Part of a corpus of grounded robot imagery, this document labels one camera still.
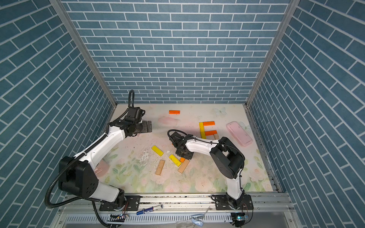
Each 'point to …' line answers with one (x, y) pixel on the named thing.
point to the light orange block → (182, 159)
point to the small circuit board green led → (239, 218)
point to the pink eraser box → (235, 129)
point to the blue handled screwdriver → (149, 209)
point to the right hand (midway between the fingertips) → (181, 155)
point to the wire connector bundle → (120, 218)
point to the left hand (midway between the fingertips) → (147, 126)
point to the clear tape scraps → (197, 219)
